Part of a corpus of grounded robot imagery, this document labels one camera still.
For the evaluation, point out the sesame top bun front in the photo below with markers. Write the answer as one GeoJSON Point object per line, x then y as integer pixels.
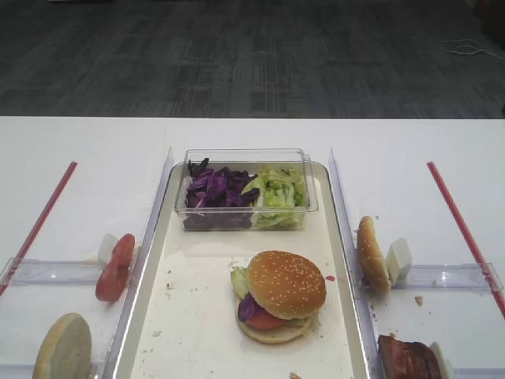
{"type": "Point", "coordinates": [286, 285]}

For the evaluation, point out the sesame bun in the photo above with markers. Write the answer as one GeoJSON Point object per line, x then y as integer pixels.
{"type": "Point", "coordinates": [370, 258]}
{"type": "Point", "coordinates": [286, 285]}

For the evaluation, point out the green lettuce pile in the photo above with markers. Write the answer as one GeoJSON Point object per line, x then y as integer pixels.
{"type": "Point", "coordinates": [282, 188]}

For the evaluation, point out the tomato slice on bun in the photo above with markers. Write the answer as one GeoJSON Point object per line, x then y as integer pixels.
{"type": "Point", "coordinates": [261, 319]}

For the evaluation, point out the upright tomato slice left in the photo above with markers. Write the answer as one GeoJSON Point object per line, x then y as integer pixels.
{"type": "Point", "coordinates": [114, 277]}

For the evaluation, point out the brown meat patty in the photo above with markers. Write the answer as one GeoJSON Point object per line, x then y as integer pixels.
{"type": "Point", "coordinates": [407, 359]}

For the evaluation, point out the clear plastic salad container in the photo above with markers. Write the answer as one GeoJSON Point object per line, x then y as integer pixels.
{"type": "Point", "coordinates": [251, 160]}

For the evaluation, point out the purple cabbage pile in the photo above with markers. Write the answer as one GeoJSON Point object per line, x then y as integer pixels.
{"type": "Point", "coordinates": [221, 188]}

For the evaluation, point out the purple cabbage leaf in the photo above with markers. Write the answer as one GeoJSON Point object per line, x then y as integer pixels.
{"type": "Point", "coordinates": [247, 308]}

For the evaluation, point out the bottom bun on tray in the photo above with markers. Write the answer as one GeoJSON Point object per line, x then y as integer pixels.
{"type": "Point", "coordinates": [284, 333]}

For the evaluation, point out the sesame top bun rear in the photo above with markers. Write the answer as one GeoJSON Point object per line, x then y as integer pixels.
{"type": "Point", "coordinates": [370, 258]}

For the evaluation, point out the white metal serving tray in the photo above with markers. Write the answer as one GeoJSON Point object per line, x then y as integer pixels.
{"type": "Point", "coordinates": [184, 320]}

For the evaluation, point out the white pusher block left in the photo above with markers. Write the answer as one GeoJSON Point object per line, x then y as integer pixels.
{"type": "Point", "coordinates": [106, 249]}

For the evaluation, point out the white pusher block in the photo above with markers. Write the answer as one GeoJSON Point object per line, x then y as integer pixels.
{"type": "Point", "coordinates": [398, 260]}
{"type": "Point", "coordinates": [106, 249]}

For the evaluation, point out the white pusher block right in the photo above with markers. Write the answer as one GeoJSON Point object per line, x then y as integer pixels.
{"type": "Point", "coordinates": [398, 260]}

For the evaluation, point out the left red rod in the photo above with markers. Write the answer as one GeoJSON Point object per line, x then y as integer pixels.
{"type": "Point", "coordinates": [39, 227]}

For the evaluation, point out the red rod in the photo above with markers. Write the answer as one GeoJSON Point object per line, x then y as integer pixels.
{"type": "Point", "coordinates": [466, 234]}
{"type": "Point", "coordinates": [39, 227]}

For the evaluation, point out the right red rod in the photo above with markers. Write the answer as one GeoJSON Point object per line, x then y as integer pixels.
{"type": "Point", "coordinates": [466, 234]}

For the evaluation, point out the right upper clear track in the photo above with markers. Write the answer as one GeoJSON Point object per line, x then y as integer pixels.
{"type": "Point", "coordinates": [467, 277]}

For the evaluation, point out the clear track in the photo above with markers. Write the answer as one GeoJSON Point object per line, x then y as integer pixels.
{"type": "Point", "coordinates": [467, 277]}
{"type": "Point", "coordinates": [37, 272]}

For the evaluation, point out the left upper clear track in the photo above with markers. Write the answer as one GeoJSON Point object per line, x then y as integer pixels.
{"type": "Point", "coordinates": [37, 272]}

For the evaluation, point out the upright bottom bun left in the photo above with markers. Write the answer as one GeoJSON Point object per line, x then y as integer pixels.
{"type": "Point", "coordinates": [66, 349]}

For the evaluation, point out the white pusher block patty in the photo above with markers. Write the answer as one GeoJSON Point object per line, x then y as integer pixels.
{"type": "Point", "coordinates": [444, 364]}

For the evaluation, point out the right clear divider rail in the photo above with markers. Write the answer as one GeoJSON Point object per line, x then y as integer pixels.
{"type": "Point", "coordinates": [368, 339]}

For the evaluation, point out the clear divider rail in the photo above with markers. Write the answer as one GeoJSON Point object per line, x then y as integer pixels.
{"type": "Point", "coordinates": [109, 367]}
{"type": "Point", "coordinates": [368, 339]}

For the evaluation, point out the left clear divider rail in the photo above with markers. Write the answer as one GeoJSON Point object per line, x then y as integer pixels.
{"type": "Point", "coordinates": [109, 367]}

